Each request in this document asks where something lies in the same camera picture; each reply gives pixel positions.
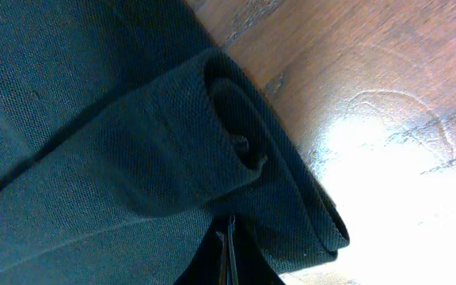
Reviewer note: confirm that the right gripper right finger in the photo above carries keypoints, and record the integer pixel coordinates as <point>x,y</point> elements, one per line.
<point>246,264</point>

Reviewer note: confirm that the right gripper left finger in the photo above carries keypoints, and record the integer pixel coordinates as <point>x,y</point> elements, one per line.
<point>208,266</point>

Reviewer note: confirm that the black athletic pants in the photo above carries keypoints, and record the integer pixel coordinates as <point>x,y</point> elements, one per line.
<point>125,134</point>

